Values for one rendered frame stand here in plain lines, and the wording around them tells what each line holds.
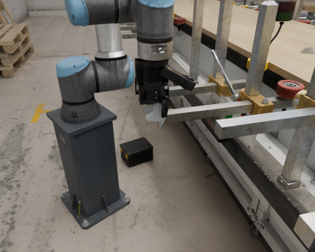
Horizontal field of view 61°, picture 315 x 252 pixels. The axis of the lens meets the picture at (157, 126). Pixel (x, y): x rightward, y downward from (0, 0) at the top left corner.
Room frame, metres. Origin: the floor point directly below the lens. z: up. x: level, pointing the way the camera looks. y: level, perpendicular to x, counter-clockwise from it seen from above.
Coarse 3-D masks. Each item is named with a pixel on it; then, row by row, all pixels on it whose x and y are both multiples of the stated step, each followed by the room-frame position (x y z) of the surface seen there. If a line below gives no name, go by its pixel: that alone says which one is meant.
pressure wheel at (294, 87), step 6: (282, 84) 0.79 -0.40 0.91; (288, 84) 0.79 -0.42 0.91; (294, 84) 0.80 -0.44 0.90; (300, 84) 0.79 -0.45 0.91; (276, 90) 0.80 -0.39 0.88; (282, 90) 0.77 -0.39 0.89; (288, 90) 0.76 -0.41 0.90; (294, 90) 0.76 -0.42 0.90; (300, 90) 0.76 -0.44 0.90; (282, 96) 0.77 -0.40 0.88; (288, 96) 0.76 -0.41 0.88; (282, 108) 0.79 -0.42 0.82
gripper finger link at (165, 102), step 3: (165, 90) 0.67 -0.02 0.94; (165, 93) 0.66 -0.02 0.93; (165, 96) 0.65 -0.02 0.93; (162, 99) 0.65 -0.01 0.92; (165, 99) 0.65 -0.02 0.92; (162, 102) 0.65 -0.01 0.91; (165, 102) 0.65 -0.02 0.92; (162, 105) 0.65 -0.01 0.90; (165, 105) 0.65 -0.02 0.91; (162, 108) 0.66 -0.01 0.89; (165, 108) 0.65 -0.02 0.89; (162, 111) 0.66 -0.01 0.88; (165, 111) 0.65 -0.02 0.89; (162, 114) 0.66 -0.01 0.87; (165, 114) 0.66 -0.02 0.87
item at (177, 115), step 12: (276, 96) 0.80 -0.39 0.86; (180, 108) 0.72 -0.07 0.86; (192, 108) 0.72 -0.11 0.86; (204, 108) 0.72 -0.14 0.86; (216, 108) 0.72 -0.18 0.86; (228, 108) 0.73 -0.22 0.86; (240, 108) 0.74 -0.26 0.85; (276, 108) 0.77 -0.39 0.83; (168, 120) 0.68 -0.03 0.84; (180, 120) 0.69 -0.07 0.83
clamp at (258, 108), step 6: (240, 90) 0.84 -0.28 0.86; (246, 96) 0.79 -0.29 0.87; (252, 96) 0.78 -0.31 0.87; (258, 96) 0.78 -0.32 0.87; (252, 102) 0.75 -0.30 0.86; (258, 102) 0.74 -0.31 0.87; (270, 102) 0.74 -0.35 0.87; (252, 108) 0.75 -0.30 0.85; (258, 108) 0.72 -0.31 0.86; (264, 108) 0.72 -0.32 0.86; (270, 108) 0.72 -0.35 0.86; (252, 114) 0.74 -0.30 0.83
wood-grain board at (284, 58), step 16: (176, 0) 3.12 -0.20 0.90; (192, 0) 3.12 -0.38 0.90; (208, 0) 3.12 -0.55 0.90; (176, 16) 2.21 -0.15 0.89; (192, 16) 2.11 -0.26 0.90; (208, 16) 2.11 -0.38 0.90; (240, 16) 2.11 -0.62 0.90; (256, 16) 2.11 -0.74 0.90; (208, 32) 1.61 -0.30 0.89; (240, 32) 1.57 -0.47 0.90; (272, 32) 1.57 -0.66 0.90; (288, 32) 1.57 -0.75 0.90; (304, 32) 1.57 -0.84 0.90; (240, 48) 1.26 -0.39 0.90; (272, 48) 1.24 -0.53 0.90; (288, 48) 1.24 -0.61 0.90; (272, 64) 1.02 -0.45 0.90; (288, 64) 1.01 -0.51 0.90; (304, 64) 1.01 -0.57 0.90; (304, 80) 0.84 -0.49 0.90
